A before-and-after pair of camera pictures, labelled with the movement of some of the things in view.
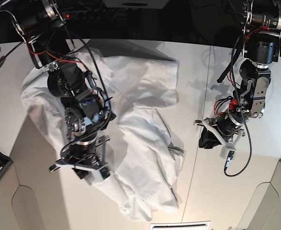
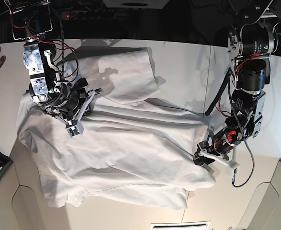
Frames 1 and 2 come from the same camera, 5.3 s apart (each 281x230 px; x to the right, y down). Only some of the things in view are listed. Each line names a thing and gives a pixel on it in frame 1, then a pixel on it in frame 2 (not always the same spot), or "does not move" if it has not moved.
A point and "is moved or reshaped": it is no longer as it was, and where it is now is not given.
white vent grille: (192, 225) does not move
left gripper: (85, 155) -> (71, 110)
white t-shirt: (140, 85) is moved or reshaped
